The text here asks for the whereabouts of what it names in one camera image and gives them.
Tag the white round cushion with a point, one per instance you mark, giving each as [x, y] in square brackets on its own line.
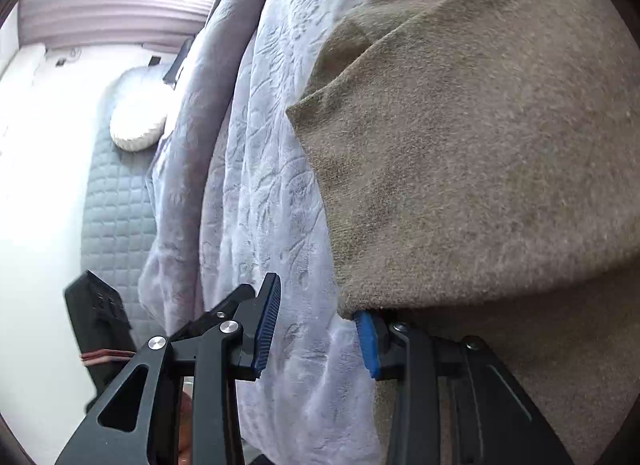
[140, 108]

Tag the olive brown knit sweater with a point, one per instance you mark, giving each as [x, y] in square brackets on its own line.
[479, 164]

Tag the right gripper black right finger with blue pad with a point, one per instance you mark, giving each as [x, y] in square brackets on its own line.
[454, 399]

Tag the grey pleated curtain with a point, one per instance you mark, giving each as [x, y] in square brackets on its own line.
[162, 25]

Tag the person's left hand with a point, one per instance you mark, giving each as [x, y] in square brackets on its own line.
[185, 431]

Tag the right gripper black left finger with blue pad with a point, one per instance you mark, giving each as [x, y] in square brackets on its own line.
[136, 419]

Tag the grey quilted headboard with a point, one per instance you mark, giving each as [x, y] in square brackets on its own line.
[118, 225]

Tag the lavender embossed bed blanket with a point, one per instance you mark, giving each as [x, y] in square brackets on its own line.
[235, 199]

